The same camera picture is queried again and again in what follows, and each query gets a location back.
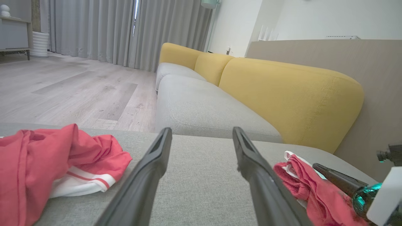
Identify grey curtain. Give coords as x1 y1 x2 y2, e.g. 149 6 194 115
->
129 0 214 73
47 0 136 67

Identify grey sideboard cabinet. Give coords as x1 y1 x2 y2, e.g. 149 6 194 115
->
0 16 34 62

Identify white router with antennas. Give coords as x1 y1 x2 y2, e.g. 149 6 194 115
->
258 25 279 41

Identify beige low partition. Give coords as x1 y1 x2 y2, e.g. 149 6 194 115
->
246 39 402 183

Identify white ribbed round appliance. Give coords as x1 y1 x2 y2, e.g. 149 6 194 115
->
30 31 50 58

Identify large yellow sofa back cushion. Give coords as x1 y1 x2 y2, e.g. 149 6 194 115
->
219 57 365 154

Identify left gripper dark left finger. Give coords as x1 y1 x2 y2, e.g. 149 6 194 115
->
96 127 172 226

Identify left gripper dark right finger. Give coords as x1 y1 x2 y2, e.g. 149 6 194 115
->
233 127 313 226

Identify small yellow sofa back cushion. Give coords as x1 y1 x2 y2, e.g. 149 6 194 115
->
194 52 235 87
159 43 203 70

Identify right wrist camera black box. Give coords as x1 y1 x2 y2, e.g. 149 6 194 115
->
376 144 402 166

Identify red basketball jersey white sleeves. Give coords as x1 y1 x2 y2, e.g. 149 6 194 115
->
0 123 132 226

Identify floor lamp mint shade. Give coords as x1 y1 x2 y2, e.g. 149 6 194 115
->
200 0 221 52

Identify red shorts white lining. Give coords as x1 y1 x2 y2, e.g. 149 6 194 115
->
273 151 370 226

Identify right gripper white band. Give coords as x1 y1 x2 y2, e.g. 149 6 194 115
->
312 163 402 226

